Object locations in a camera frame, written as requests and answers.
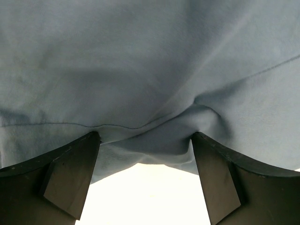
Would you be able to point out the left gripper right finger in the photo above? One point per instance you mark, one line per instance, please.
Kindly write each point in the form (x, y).
(239, 190)

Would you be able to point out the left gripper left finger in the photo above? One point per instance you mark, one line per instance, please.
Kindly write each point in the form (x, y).
(50, 189)

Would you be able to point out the grey-blue t shirt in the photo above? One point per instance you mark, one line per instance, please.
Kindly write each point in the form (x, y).
(146, 75)

